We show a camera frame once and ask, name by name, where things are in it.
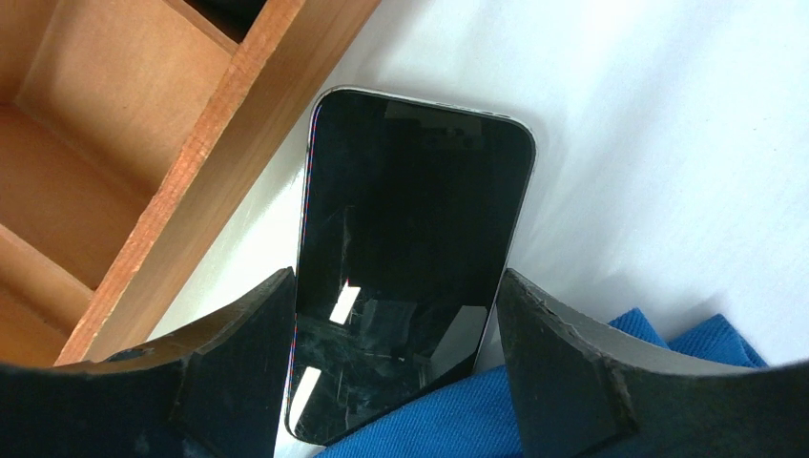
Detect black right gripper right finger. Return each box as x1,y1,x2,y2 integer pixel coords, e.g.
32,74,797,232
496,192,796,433
496,269,808,457

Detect wooden compartment tray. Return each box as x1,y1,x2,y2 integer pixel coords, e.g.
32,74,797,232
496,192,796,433
1,0,377,367

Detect blue cloth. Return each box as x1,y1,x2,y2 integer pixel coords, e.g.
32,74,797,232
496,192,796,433
320,308,767,457

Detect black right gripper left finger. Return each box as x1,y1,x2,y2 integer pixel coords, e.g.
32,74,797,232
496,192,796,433
1,268,296,457

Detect black phone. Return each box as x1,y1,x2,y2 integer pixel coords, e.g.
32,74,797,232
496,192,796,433
285,87,536,446

